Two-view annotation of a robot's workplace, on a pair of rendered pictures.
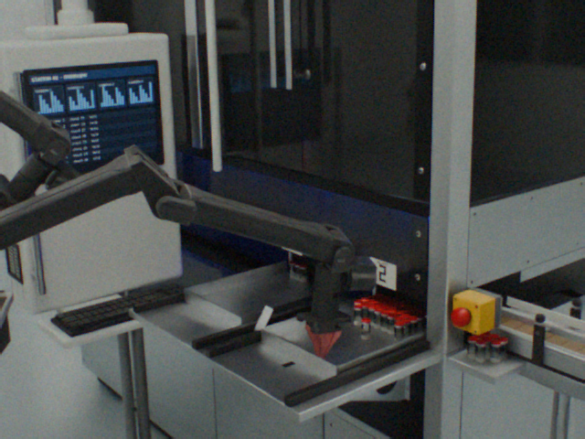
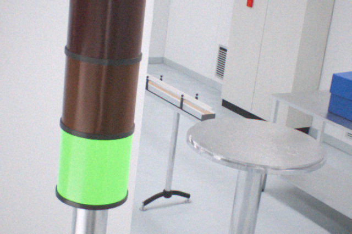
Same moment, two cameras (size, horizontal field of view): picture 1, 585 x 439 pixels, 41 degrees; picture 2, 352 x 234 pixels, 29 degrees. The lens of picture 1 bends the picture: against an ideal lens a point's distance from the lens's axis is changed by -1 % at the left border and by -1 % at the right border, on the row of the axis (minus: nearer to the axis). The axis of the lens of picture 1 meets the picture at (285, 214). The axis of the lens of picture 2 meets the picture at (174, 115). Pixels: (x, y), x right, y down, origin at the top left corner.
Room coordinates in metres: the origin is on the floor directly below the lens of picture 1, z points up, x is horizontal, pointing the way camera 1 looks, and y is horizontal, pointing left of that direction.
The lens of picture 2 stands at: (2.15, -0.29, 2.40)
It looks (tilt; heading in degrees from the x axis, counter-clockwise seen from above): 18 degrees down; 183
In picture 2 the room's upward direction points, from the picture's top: 7 degrees clockwise
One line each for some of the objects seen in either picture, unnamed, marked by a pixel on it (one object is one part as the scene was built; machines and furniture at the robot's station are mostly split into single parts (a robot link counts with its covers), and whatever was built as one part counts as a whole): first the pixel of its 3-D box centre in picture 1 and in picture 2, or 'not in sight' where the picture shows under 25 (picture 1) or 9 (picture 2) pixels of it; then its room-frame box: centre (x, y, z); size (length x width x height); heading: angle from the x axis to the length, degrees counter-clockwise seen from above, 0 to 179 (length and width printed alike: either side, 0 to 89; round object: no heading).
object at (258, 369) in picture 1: (284, 328); not in sight; (1.78, 0.01, 0.87); 0.70 x 0.48 x 0.02; 38
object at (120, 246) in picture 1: (88, 162); not in sight; (2.27, 0.57, 1.19); 0.50 x 0.19 x 0.78; 128
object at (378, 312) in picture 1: (381, 319); not in sight; (1.74, -0.22, 0.90); 0.18 x 0.02 x 0.05; 38
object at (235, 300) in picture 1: (265, 292); not in sight; (1.95, 0.06, 0.90); 0.34 x 0.26 x 0.04; 128
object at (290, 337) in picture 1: (354, 332); not in sight; (1.68, -0.15, 0.90); 0.34 x 0.26 x 0.04; 128
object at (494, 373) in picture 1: (491, 361); not in sight; (1.57, -0.44, 0.87); 0.14 x 0.13 x 0.02; 128
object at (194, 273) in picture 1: (195, 290); not in sight; (2.42, 0.30, 0.73); 1.98 x 0.01 x 0.25; 38
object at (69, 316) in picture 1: (127, 306); not in sight; (2.07, 0.45, 0.82); 0.40 x 0.14 x 0.02; 128
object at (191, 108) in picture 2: not in sight; (97, 54); (-3.99, -1.37, 0.92); 3.60 x 0.15 x 0.16; 38
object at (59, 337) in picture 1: (120, 309); not in sight; (2.12, 0.48, 0.79); 0.45 x 0.28 x 0.03; 128
